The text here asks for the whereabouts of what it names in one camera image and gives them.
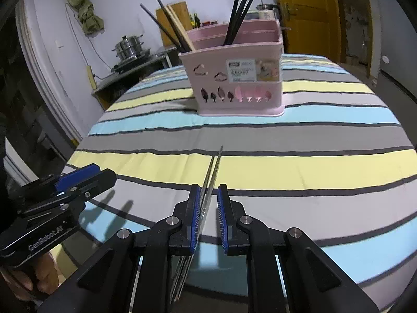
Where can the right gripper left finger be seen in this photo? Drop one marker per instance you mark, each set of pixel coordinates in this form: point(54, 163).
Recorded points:
point(186, 238)

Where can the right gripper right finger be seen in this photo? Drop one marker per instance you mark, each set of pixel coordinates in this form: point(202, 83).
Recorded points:
point(234, 241)

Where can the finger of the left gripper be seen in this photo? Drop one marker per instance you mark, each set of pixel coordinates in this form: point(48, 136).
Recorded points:
point(72, 179)
point(92, 187)

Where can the metal utensil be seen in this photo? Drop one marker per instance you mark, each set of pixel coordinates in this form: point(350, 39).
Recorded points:
point(185, 262)

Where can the black chopstick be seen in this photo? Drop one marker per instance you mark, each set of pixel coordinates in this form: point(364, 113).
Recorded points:
point(178, 45)
point(231, 21)

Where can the steel kitchen shelf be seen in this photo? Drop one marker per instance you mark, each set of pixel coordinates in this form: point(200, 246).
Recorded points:
point(109, 89)

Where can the person's left hand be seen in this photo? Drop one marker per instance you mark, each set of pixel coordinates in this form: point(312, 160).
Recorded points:
point(20, 283)

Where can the striped tablecloth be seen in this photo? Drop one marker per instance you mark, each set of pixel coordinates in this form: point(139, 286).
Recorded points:
point(337, 164)

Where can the pink plastic utensil basket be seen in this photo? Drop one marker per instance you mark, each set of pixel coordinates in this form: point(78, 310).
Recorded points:
point(241, 79)

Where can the steel steamer pot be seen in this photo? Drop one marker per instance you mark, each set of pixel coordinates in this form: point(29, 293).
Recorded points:
point(128, 47)

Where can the green hanging cloth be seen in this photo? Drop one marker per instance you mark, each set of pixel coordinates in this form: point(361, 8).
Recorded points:
point(89, 21)

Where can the wooden chopstick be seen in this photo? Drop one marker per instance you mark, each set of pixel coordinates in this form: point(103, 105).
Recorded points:
point(180, 27)

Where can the dark oil bottle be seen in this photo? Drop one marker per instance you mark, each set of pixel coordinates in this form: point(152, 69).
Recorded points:
point(197, 21)

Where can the black chopstick right compartment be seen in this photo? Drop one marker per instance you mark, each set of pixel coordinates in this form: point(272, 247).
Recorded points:
point(242, 9)

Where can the white electric kettle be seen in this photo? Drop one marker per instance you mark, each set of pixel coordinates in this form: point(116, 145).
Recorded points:
point(269, 11)

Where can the wooden cutting board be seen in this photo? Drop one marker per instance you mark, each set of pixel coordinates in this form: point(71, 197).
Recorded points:
point(183, 14)

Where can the silver refrigerator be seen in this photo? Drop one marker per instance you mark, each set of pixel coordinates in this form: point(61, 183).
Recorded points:
point(397, 68)

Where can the yellow wooden door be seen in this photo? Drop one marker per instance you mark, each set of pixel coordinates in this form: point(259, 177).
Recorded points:
point(312, 27)

